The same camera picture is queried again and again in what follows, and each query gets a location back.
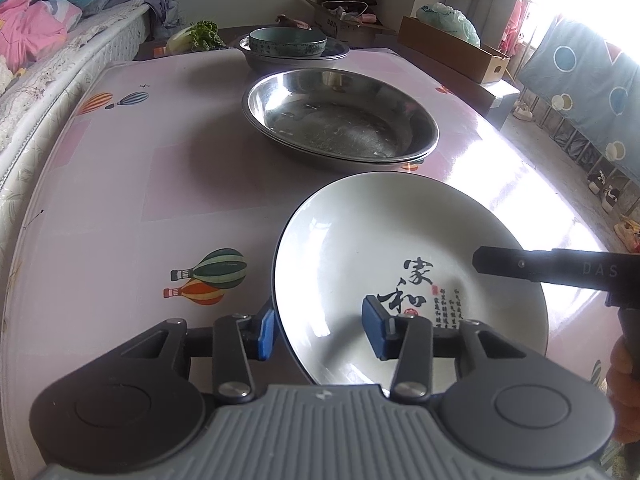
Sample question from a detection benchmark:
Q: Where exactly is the person's right hand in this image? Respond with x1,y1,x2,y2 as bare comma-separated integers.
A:
605,335,640,446

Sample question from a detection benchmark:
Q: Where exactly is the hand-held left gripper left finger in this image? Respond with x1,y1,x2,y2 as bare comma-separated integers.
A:
122,308,276,404

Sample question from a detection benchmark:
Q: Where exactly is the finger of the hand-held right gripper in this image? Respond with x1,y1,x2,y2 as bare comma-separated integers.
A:
472,246,553,285

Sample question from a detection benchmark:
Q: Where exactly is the pink hanging garment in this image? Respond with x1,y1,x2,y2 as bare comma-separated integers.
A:
500,0,532,57

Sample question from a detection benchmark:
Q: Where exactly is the teal ceramic bowl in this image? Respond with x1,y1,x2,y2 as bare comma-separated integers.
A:
248,27,328,59

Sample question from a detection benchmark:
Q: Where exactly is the pink blanket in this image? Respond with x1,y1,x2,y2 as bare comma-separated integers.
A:
0,0,84,62

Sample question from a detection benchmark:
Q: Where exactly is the white plate with black calligraphy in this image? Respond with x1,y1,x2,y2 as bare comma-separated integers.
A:
272,171,551,389

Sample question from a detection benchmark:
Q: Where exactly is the napa cabbage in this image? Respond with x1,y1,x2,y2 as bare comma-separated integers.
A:
167,20,227,54

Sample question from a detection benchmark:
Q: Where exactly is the pink balloon-print tablecloth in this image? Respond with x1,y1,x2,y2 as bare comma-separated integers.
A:
0,47,640,411

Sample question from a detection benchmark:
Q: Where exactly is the white quilted mattress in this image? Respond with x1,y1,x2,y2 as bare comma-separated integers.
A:
0,0,152,223

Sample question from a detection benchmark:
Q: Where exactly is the large steel plate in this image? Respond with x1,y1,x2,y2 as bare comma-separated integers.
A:
260,130,435,175
242,67,440,168

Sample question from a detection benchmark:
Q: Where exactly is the pale green plastic bag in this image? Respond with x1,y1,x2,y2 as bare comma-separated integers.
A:
416,2,482,49

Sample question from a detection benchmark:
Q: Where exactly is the long open cardboard box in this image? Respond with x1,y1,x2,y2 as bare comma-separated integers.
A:
398,16,511,85

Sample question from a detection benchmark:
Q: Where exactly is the blue hanging cloth with circles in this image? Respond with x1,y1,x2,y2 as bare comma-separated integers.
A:
515,15,640,182

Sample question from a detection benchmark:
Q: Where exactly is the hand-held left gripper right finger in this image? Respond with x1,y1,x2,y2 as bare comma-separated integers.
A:
362,296,523,402

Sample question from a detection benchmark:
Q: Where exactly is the open cardboard box with clutter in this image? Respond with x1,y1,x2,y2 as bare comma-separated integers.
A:
300,0,397,37

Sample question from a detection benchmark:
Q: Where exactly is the large flat cardboard box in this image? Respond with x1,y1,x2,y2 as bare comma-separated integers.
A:
400,42,522,112

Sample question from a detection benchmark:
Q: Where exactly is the lavender grey cloth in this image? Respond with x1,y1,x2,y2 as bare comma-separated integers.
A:
82,0,182,29

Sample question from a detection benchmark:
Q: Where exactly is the steel bowl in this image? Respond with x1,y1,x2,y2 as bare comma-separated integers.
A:
237,31,351,74

